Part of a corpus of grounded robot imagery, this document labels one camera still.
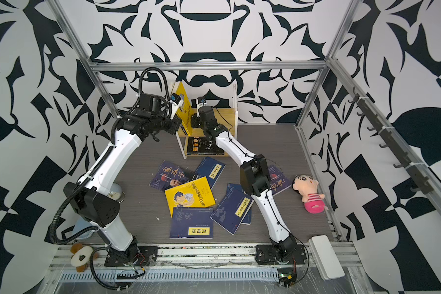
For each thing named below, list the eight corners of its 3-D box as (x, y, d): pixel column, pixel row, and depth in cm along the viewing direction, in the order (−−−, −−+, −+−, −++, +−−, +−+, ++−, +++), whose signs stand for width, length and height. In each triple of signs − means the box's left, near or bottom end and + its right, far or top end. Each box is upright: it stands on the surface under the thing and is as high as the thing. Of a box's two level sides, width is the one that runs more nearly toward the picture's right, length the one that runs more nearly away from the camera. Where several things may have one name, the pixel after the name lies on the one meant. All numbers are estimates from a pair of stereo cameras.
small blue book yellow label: (192, 178, 98) (191, 176, 96) (206, 158, 106) (206, 155, 104) (212, 188, 95) (212, 186, 93) (225, 166, 103) (225, 164, 101)
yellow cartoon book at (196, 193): (170, 218, 85) (168, 215, 82) (166, 192, 93) (164, 188, 90) (215, 204, 90) (214, 200, 86) (207, 179, 98) (206, 175, 94)
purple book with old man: (149, 186, 95) (147, 183, 93) (165, 163, 104) (164, 160, 102) (185, 200, 91) (184, 198, 88) (199, 175, 99) (198, 172, 97)
